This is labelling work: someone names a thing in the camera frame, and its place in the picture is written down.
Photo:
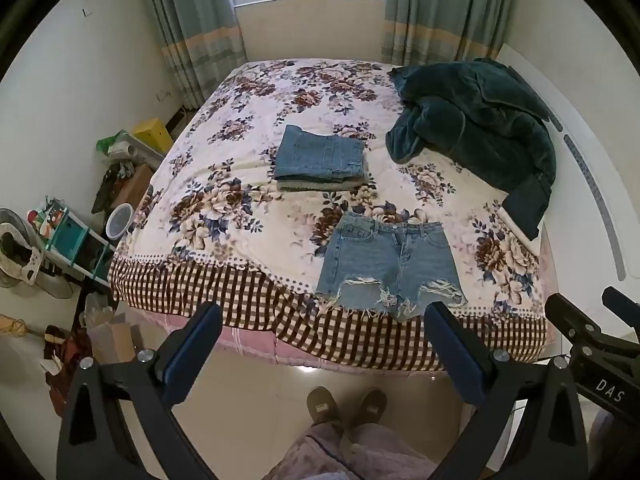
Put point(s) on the folded blue jeans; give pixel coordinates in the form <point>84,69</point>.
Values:
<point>320,155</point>

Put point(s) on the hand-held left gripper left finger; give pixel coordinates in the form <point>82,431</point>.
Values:
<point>192,347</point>

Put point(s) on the person's leg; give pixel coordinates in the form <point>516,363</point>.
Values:
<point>385,452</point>
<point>310,452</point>

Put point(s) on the brown wooden cabinet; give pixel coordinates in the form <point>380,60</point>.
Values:
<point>132,185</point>

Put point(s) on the red patterned cloth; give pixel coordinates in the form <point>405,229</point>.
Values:
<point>67,360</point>

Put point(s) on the bed with floral cover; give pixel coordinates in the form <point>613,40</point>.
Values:
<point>240,210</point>

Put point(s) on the person's left leg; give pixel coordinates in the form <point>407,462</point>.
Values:
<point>310,452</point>

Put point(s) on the clear plastic bags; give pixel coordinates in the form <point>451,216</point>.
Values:
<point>107,327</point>

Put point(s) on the person's slipper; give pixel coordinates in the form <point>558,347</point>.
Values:
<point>324,406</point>
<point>369,406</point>

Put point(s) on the white headboard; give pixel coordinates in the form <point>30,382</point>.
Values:
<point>590,170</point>

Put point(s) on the person's right slipper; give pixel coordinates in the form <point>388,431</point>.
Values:
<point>369,406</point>

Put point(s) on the person's right leg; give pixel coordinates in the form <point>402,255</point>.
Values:
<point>385,452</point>

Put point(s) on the person's left slipper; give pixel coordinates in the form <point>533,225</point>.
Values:
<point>324,406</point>

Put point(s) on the broom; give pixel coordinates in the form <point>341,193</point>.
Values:
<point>17,326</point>

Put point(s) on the teal storage shelf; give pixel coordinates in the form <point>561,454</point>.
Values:
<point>75,242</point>

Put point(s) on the light blue denim shorts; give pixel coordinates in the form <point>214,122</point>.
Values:
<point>385,265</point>

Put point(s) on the white floor fan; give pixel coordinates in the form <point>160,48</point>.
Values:
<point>17,255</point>

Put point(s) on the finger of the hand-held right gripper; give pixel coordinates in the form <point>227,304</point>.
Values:
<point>622,302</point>
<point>570,317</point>

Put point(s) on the teal striped curtain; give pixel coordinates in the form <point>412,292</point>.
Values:
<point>440,10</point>
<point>195,25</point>

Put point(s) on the green plastic bag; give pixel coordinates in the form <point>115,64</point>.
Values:
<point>107,144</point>

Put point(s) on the dark green fleece jacket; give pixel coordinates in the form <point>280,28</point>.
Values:
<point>475,120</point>

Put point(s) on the yellow box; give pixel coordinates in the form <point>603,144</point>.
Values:
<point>152,132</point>

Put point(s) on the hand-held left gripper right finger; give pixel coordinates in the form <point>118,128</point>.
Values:
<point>456,355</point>

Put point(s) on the round bin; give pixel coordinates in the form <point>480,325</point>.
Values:
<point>119,221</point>

